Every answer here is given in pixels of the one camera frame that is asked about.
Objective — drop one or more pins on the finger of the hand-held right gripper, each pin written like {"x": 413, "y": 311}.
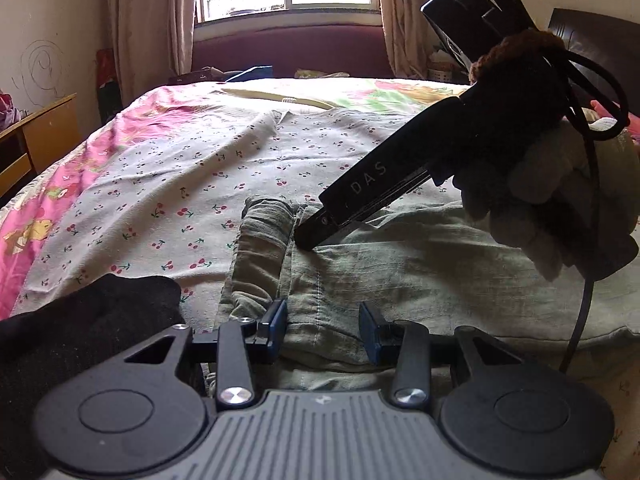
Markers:
{"x": 315, "y": 232}

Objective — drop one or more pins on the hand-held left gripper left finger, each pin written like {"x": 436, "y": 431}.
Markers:
{"x": 275, "y": 322}

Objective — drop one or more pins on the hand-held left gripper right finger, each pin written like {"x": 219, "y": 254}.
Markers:
{"x": 371, "y": 334}

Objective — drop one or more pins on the green pants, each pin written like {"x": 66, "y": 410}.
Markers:
{"x": 400, "y": 280}

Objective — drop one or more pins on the person's right hand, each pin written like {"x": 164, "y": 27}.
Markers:
{"x": 550, "y": 200}

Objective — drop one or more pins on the beige curtain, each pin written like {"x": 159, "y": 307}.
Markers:
{"x": 405, "y": 20}
{"x": 150, "y": 25}

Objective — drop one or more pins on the cream cloth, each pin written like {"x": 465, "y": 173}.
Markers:
{"x": 270, "y": 96}

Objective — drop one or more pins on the cherry print bed sheet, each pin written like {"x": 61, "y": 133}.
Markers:
{"x": 175, "y": 185}

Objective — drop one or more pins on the maroon upholstered bench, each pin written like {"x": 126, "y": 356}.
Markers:
{"x": 300, "y": 45}

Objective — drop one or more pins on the brown knitted band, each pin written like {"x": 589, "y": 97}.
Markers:
{"x": 520, "y": 42}

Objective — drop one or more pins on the blue cloth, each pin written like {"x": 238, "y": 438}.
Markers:
{"x": 255, "y": 72}

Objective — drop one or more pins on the dark box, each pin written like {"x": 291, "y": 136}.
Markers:
{"x": 195, "y": 76}

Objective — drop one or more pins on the black cloth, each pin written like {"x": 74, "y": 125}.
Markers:
{"x": 75, "y": 320}

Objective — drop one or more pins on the pink pillow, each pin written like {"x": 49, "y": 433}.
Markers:
{"x": 597, "y": 107}

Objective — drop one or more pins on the dark wooden headboard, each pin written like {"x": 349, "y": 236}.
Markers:
{"x": 605, "y": 40}

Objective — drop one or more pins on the pink floral quilt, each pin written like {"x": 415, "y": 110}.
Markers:
{"x": 50, "y": 200}

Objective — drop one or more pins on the wooden desk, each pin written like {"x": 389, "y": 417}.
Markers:
{"x": 50, "y": 130}

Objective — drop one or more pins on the pink cloth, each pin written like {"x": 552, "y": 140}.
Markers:
{"x": 10, "y": 110}

